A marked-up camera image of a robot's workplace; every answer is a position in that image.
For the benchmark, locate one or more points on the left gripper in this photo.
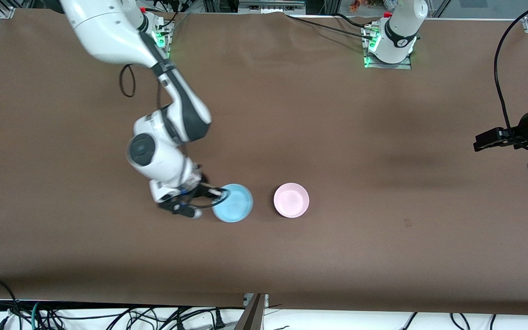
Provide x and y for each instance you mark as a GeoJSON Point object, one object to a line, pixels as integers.
{"type": "Point", "coordinates": [524, 126]}

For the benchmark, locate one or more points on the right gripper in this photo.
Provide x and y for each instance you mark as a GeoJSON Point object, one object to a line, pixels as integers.
{"type": "Point", "coordinates": [203, 181]}

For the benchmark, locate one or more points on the blue bowl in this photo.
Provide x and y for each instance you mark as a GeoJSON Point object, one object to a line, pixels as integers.
{"type": "Point", "coordinates": [236, 204]}

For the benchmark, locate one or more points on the pink bowl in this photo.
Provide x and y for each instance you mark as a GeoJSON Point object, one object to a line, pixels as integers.
{"type": "Point", "coordinates": [291, 200]}

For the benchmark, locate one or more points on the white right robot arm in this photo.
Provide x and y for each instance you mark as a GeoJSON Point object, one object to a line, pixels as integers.
{"type": "Point", "coordinates": [108, 32]}

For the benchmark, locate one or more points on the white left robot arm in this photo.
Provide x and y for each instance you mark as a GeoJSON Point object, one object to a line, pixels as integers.
{"type": "Point", "coordinates": [399, 27]}

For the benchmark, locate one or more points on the black power plug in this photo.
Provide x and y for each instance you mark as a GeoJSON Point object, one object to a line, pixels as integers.
{"type": "Point", "coordinates": [219, 320]}

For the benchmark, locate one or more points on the brown table cover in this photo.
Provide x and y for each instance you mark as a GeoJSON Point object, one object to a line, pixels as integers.
{"type": "Point", "coordinates": [337, 114]}

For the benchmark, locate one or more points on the orange object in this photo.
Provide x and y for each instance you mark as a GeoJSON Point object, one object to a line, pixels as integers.
{"type": "Point", "coordinates": [356, 5]}

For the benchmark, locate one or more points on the white power strip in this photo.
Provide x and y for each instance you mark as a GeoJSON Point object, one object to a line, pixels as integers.
{"type": "Point", "coordinates": [271, 5]}

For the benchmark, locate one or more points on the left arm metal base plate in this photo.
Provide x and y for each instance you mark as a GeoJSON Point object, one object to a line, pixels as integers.
{"type": "Point", "coordinates": [406, 65]}

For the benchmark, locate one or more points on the grey metal frame post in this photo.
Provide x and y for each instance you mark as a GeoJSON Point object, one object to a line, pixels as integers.
{"type": "Point", "coordinates": [252, 316]}

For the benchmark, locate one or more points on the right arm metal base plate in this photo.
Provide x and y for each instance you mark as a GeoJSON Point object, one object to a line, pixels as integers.
{"type": "Point", "coordinates": [167, 50]}

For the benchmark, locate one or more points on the small aluminium corner bracket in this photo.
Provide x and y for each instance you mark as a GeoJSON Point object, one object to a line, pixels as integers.
{"type": "Point", "coordinates": [6, 13]}

